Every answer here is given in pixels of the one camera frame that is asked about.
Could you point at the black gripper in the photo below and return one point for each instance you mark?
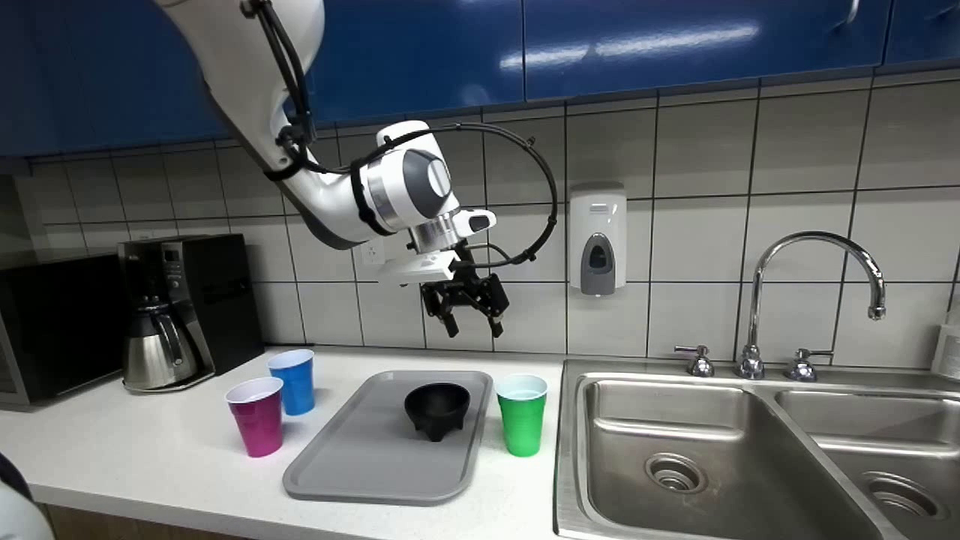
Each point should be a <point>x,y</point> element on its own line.
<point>467,289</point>

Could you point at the green plastic cup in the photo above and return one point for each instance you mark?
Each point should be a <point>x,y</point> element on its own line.
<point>522,404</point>

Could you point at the blue plastic cup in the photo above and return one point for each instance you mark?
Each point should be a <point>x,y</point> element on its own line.
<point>296,372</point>

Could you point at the purple plastic cup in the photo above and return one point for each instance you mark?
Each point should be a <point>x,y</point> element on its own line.
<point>257,413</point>

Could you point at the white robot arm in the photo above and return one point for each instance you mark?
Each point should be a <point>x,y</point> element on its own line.
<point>252,58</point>

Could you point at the grey plastic tray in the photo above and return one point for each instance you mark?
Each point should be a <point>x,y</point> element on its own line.
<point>369,450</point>

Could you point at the black bowl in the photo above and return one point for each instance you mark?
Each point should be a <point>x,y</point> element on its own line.
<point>435,408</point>

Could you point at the white soap dispenser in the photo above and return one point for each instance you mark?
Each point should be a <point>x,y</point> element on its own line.
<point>599,241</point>

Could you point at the stainless steel double sink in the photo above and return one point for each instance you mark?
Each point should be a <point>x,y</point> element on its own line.
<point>655,454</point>

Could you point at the black coffee maker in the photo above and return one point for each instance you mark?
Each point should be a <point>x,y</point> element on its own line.
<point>209,274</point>

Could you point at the steel coffee carafe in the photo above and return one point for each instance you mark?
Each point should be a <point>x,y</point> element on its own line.
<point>160,349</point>

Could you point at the chrome sink faucet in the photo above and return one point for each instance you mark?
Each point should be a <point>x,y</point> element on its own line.
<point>788,324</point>

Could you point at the black microwave oven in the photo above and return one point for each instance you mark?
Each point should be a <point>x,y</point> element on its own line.
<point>61,327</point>

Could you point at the blue upper cabinets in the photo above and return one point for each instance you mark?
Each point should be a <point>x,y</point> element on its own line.
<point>118,72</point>

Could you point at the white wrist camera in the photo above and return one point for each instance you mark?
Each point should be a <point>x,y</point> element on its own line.
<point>434,256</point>

